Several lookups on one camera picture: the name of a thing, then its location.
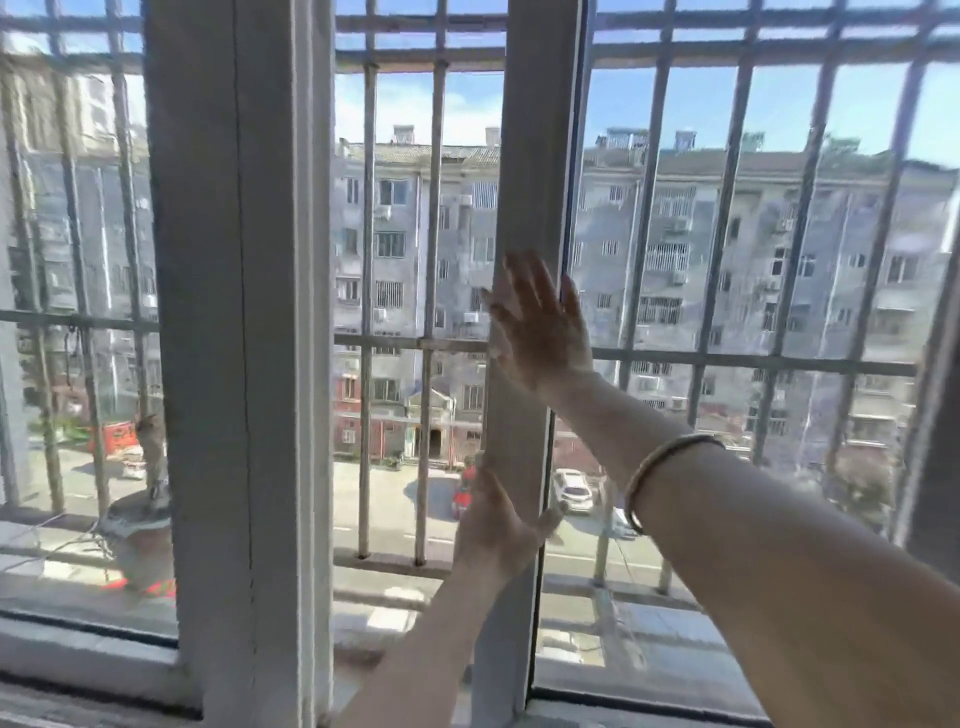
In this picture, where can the red vehicle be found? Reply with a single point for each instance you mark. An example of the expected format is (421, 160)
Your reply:
(463, 491)

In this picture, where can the white car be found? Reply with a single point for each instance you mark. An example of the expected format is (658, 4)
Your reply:
(572, 491)

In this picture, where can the white window frame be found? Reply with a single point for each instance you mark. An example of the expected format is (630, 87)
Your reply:
(225, 300)

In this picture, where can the person's left hand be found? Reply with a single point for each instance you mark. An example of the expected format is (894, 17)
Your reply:
(495, 536)

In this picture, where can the person's right thumb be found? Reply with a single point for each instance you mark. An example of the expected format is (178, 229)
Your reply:
(496, 304)

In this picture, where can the grey sliding window sash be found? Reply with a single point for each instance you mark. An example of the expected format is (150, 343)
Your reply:
(529, 150)

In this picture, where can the person's left thumb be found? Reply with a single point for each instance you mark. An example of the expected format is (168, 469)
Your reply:
(546, 523)

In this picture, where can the plant pot with stump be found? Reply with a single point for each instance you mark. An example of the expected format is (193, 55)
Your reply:
(139, 540)

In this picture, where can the metal security grille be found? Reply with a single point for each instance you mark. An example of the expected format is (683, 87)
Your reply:
(390, 341)

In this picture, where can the red banner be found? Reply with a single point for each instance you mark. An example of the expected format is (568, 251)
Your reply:
(112, 437)

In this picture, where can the person's right forearm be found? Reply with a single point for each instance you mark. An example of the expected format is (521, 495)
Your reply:
(787, 585)

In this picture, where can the grey apartment building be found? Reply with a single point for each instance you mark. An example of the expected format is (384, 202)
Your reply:
(405, 262)

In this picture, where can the person's left forearm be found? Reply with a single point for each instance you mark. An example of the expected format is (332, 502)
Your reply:
(420, 652)

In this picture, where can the person's right hand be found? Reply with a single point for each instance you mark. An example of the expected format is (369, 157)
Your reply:
(540, 337)

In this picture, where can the person's right little finger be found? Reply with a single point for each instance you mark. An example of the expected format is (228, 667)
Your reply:
(571, 296)

